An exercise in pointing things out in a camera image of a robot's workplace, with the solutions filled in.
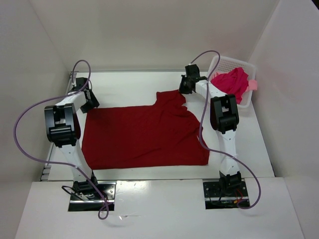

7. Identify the white plastic basket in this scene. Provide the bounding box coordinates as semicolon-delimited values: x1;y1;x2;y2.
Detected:
208;56;258;109

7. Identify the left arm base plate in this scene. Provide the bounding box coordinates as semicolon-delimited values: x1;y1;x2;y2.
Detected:
61;181;116;212

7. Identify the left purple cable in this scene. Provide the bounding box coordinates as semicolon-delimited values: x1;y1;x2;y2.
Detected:
13;59;116;220

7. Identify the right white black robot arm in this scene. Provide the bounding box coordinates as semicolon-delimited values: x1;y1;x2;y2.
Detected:
179;64;242;196

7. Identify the pink t shirt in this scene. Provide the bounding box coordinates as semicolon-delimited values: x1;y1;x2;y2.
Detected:
210;67;249;104

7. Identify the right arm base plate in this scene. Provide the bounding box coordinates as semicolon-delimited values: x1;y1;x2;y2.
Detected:
203;180;250;210

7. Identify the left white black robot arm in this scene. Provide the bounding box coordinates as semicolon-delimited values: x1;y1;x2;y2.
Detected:
44;77;100;199

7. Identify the pink paper tag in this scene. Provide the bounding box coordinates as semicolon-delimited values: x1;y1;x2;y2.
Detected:
247;79;258;91

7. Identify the dark red t shirt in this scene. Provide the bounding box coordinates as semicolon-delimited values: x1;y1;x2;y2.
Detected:
81;90;209;170

